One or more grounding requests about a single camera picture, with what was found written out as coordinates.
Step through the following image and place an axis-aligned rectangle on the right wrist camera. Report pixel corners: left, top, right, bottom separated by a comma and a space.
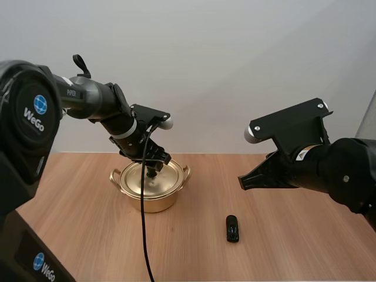
244, 97, 334, 154

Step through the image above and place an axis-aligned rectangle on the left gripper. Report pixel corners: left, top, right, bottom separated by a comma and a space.
109, 123, 172, 165

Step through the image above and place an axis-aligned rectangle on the gold lid with black knob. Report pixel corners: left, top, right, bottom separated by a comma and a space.
118, 160, 182, 201

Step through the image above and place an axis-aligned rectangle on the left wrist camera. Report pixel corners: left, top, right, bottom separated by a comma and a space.
130, 103, 175, 132

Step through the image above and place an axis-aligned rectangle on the black cable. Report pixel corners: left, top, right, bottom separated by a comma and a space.
72, 53, 90, 79
139, 122, 161, 282

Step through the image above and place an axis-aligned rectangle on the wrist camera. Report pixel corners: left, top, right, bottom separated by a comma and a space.
130, 103, 175, 132
244, 97, 334, 154

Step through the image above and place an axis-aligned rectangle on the small grey toy car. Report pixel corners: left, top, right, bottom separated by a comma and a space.
225, 214, 241, 244

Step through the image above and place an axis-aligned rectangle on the gold pot with two handles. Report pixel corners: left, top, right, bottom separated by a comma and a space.
109, 160, 193, 214

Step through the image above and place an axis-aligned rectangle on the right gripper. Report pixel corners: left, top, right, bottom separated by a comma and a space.
237, 150, 298, 191

